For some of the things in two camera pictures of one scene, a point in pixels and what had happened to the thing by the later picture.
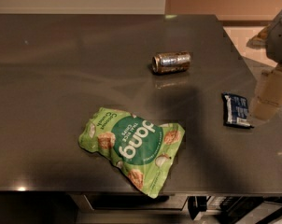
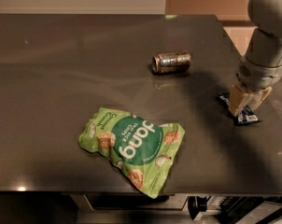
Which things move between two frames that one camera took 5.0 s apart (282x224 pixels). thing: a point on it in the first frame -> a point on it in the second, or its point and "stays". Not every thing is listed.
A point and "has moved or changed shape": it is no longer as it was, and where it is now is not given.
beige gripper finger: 273,91 -> 255,77
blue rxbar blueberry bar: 235,110 has moved or changed shape
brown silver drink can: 171,62 stays
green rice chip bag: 141,148 stays
